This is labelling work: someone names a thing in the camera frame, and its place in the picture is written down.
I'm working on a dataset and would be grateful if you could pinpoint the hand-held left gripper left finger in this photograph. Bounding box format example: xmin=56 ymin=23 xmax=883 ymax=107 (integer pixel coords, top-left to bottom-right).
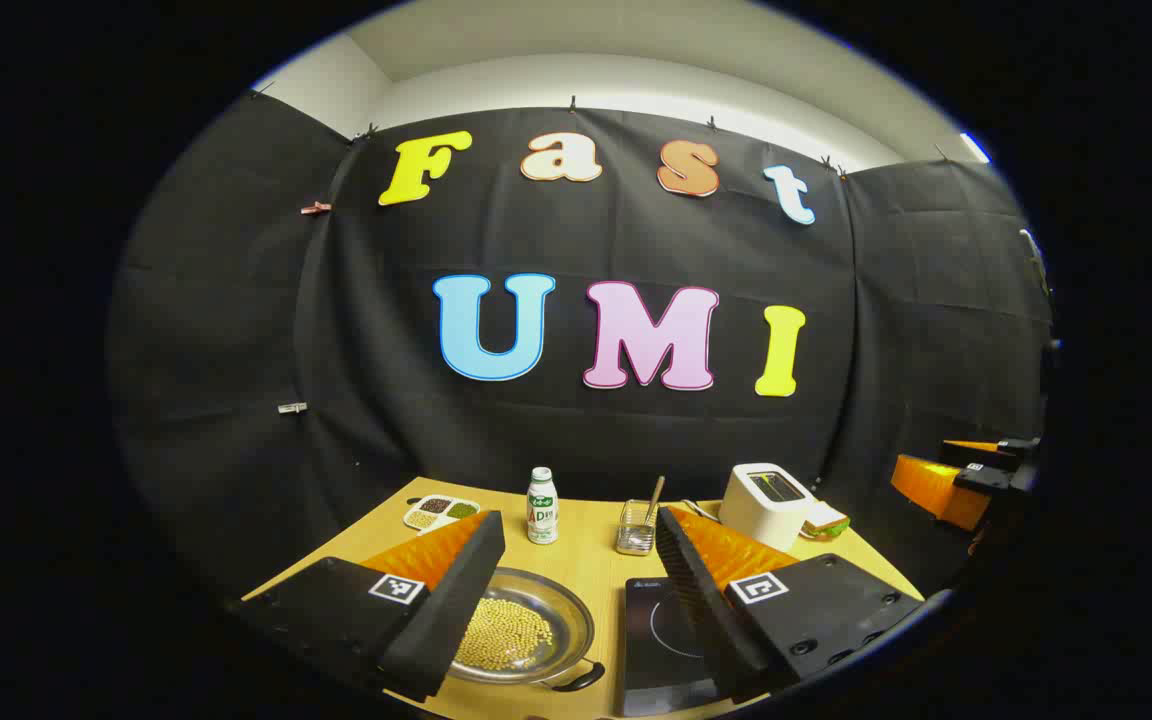
xmin=231 ymin=510 xmax=507 ymax=703

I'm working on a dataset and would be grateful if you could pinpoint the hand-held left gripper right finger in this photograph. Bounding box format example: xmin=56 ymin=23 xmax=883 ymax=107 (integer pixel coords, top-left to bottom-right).
xmin=656 ymin=505 xmax=929 ymax=703

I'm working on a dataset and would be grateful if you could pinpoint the black induction cooktop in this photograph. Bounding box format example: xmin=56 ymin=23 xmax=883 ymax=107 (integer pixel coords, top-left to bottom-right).
xmin=621 ymin=577 xmax=727 ymax=717

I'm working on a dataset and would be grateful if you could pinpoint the pile of yellow soybeans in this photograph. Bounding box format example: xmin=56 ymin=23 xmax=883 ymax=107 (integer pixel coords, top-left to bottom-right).
xmin=454 ymin=597 xmax=555 ymax=671

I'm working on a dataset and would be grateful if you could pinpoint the steel pot with black handle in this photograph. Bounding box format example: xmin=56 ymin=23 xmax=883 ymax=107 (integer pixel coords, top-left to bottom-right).
xmin=446 ymin=567 xmax=605 ymax=693

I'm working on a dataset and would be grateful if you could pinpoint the white divided plate with beans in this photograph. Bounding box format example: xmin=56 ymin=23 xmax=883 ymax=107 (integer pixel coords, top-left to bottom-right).
xmin=403 ymin=495 xmax=482 ymax=533

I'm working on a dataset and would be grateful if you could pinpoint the white toaster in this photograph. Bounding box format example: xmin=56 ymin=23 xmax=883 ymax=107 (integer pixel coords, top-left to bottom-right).
xmin=719 ymin=463 xmax=817 ymax=552

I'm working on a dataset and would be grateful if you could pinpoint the sandwich on plate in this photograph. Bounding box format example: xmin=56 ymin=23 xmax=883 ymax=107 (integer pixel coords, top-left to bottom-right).
xmin=799 ymin=502 xmax=851 ymax=541

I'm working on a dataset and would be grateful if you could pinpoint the white drink bottle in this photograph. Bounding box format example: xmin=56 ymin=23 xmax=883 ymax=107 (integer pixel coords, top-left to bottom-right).
xmin=526 ymin=467 xmax=560 ymax=545

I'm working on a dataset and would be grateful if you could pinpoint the black backdrop cloth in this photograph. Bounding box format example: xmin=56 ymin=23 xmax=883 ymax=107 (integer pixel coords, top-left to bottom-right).
xmin=106 ymin=95 xmax=1055 ymax=601

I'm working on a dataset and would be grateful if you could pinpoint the wire mesh basket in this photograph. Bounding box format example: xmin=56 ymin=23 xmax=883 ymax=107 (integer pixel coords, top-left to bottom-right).
xmin=616 ymin=498 xmax=659 ymax=557

